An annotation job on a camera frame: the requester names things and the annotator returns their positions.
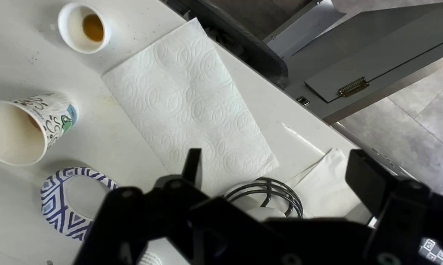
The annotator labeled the paper towel roll on stand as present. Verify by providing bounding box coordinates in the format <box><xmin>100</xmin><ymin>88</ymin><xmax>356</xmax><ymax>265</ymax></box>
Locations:
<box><xmin>224</xmin><ymin>176</ymin><xmax>306</xmax><ymax>222</ymax></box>

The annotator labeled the clear plastic film piece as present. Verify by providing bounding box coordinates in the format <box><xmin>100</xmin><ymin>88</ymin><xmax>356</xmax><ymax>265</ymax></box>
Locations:
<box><xmin>278</xmin><ymin>121</ymin><xmax>327</xmax><ymax>155</ymax></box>

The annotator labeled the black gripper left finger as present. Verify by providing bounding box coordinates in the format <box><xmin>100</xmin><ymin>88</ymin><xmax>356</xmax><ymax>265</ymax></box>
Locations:
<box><xmin>72</xmin><ymin>148</ymin><xmax>223</xmax><ymax>265</ymax></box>

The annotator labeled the open cabinet door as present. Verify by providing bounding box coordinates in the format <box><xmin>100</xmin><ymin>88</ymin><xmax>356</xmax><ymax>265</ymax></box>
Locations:
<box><xmin>284</xmin><ymin>2</ymin><xmax>443</xmax><ymax>127</ymax></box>

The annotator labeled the small white cup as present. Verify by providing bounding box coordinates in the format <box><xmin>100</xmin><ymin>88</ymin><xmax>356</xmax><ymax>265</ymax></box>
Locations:
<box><xmin>56</xmin><ymin>0</ymin><xmax>112</xmax><ymax>57</ymax></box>

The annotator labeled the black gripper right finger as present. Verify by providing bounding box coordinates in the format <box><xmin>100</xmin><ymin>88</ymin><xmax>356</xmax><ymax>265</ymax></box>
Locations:
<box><xmin>345</xmin><ymin>149</ymin><xmax>443</xmax><ymax>265</ymax></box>

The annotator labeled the patterned paper cup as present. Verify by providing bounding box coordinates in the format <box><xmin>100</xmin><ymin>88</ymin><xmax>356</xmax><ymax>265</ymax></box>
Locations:
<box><xmin>0</xmin><ymin>93</ymin><xmax>80</xmax><ymax>169</ymax></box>

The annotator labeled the white paper towel sheet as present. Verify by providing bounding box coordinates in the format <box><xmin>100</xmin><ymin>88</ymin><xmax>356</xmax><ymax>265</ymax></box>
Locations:
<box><xmin>102</xmin><ymin>17</ymin><xmax>281</xmax><ymax>199</ymax></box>

